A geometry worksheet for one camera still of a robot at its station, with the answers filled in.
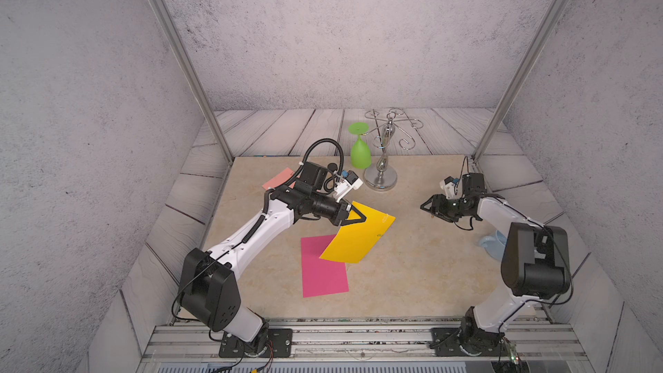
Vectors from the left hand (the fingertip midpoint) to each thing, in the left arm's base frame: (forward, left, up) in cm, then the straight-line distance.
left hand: (366, 220), depth 72 cm
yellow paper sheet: (-3, +3, -4) cm, 6 cm away
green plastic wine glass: (+34, -2, -8) cm, 35 cm away
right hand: (+14, -25, -15) cm, 32 cm away
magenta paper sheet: (-6, +13, -25) cm, 29 cm away
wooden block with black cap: (+34, +9, -14) cm, 38 cm away
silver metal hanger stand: (+36, -12, -24) cm, 45 cm away
